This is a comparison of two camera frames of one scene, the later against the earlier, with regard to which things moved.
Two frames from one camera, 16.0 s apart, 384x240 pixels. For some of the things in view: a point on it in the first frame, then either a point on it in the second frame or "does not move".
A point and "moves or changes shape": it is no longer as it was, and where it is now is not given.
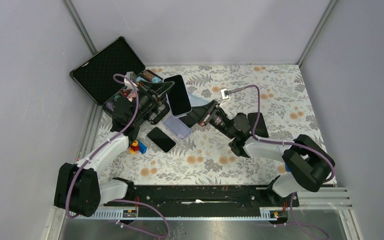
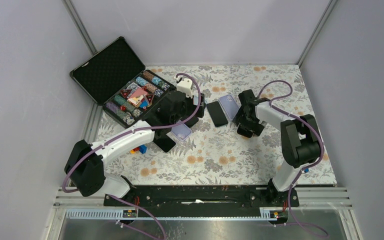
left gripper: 155,91 -> 192,107
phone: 161,139 does not move
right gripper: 201,114 -> 256,128
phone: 178,96 moves or changes shape
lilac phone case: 177,127 does not move
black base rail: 207,201 does not move
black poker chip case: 113,73 does not move
